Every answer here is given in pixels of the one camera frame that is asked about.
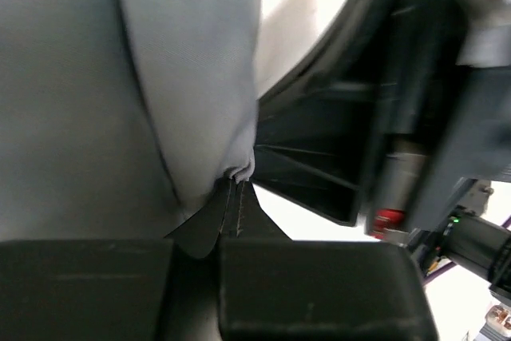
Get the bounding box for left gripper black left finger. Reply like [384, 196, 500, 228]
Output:
[1, 181, 236, 340]

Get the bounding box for grey pleated skirt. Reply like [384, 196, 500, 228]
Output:
[0, 0, 320, 240]

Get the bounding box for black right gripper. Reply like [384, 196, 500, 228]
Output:
[255, 0, 510, 237]

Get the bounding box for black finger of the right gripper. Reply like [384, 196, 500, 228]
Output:
[253, 145, 360, 227]

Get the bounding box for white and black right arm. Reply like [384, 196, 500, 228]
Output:
[254, 0, 510, 296]

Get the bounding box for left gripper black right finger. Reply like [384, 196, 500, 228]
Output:
[217, 182, 438, 340]

